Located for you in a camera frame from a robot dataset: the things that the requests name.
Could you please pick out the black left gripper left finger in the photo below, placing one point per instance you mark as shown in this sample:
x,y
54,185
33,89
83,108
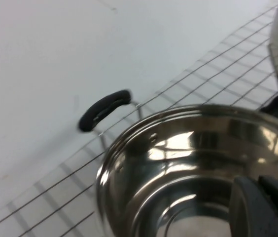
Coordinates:
x,y
242,212

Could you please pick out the white black grid tablecloth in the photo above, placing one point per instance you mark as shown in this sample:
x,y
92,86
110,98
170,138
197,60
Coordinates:
x,y
203,81

